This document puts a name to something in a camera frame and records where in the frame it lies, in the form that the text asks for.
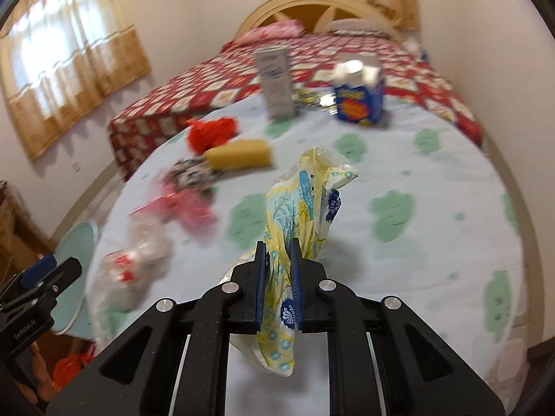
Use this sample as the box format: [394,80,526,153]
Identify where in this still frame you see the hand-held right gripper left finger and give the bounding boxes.
[45,240,270,416]

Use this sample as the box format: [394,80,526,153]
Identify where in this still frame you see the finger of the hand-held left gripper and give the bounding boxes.
[0,258,83,313]
[0,255,58,302]

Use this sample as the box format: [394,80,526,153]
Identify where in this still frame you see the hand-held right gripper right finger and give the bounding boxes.
[290,238,506,416]

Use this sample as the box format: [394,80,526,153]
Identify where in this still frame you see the teal metal bin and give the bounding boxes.
[52,221,100,336]

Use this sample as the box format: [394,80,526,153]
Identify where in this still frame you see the clear plastic bag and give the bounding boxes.
[89,221,172,313]

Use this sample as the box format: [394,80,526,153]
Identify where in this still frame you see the yellow printed plastic wrapper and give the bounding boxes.
[223,146,360,378]

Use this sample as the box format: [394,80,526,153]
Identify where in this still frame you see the pink plastic wrapper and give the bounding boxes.
[130,182,217,232]

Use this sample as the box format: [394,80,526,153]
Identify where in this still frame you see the yellow sponge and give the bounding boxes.
[204,139,275,172]

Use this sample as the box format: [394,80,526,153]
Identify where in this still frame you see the black paper cupcake liner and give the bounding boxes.
[167,158,222,191]

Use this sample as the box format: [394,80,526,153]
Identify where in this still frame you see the red wrapper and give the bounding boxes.
[186,115,239,154]

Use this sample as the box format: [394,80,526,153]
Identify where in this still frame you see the person's left hand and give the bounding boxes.
[25,342,57,405]

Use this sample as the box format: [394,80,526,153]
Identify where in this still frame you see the wooden cabinet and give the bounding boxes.
[0,180,57,265]

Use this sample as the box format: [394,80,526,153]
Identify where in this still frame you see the red plastic bag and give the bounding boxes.
[53,353,94,388]

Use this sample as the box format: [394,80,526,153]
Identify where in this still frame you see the round table with green-print cloth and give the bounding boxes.
[84,91,532,416]

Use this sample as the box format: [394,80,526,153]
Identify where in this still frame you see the small shiny snack packet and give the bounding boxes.
[297,89,336,111]

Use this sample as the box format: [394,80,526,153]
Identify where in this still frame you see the blue milk carton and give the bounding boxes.
[333,54,386,125]

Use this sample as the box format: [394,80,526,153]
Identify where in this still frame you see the tall white carton box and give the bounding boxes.
[254,47,298,120]

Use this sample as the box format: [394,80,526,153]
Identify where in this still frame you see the bed with red checkered cover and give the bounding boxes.
[108,37,484,183]

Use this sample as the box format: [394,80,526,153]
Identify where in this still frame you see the wide beige patterned curtain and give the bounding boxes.
[0,0,152,163]

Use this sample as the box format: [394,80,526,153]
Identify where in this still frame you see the pink pillow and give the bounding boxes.
[234,19,304,45]

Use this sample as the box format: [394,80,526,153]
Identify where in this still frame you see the striped pillow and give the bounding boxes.
[323,19,393,37]

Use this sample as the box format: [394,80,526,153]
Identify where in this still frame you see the cream wooden bed headboard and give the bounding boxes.
[234,0,402,44]

